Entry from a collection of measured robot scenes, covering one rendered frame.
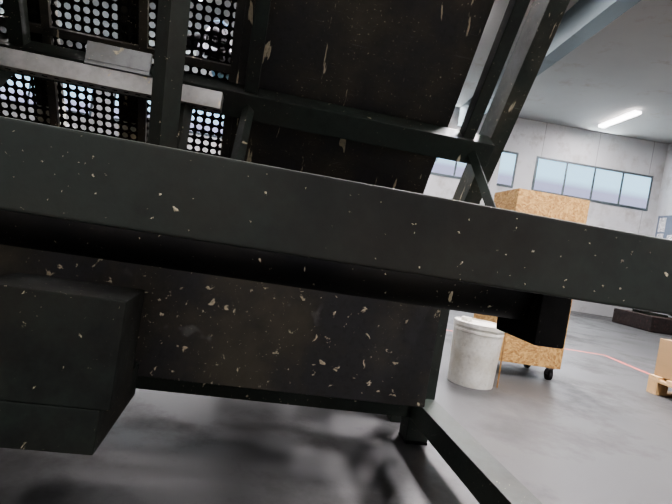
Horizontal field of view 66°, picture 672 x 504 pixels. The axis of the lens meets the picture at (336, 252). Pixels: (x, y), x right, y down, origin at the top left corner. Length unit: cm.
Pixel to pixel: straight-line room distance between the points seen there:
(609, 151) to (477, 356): 998
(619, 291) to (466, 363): 245
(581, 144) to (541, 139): 88
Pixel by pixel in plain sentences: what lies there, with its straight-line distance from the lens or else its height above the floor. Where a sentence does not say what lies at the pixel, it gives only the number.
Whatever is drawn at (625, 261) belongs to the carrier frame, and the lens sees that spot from 70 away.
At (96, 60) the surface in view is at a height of 103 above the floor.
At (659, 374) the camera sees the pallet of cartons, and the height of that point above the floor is 14.
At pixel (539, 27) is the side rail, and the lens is 174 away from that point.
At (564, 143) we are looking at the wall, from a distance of 1229.
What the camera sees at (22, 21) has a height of 117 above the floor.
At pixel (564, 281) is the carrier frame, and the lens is 66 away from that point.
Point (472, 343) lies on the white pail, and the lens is 309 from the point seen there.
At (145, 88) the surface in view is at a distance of 130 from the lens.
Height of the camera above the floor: 73
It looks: 2 degrees down
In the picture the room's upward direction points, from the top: 9 degrees clockwise
